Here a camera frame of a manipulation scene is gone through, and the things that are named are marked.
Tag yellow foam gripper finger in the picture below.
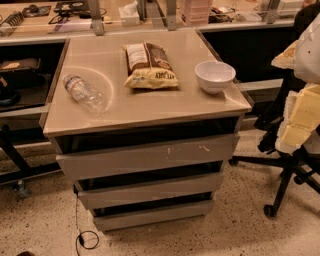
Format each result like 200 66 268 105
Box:
275 83 320 154

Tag grey drawer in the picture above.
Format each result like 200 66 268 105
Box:
78 172 223 209
93 200 214 232
57 133 239 180

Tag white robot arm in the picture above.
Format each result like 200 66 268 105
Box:
271 14 320 154

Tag grey top drawer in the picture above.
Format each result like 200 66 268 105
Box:
57 133 239 180

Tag grey drawer cabinet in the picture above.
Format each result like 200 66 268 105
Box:
43 29 251 219

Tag grey bottom drawer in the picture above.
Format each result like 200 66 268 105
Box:
93 200 214 232

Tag black office chair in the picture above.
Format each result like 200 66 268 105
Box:
229 2 320 217

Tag white bowl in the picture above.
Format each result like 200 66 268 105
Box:
195 61 236 94

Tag pink stacked trays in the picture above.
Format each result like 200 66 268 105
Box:
180 0 211 25

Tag yellow brown snack bag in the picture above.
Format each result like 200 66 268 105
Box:
122 42 179 90

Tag white tissue box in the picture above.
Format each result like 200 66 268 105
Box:
118 0 140 26

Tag clear plastic water bottle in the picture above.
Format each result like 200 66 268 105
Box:
63 74 108 114

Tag black rolling table leg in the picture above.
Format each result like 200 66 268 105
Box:
0 129 60 199

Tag coiled metal holder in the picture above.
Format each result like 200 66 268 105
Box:
0 11 24 37

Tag black floor cable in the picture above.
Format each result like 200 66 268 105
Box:
72 186 101 256

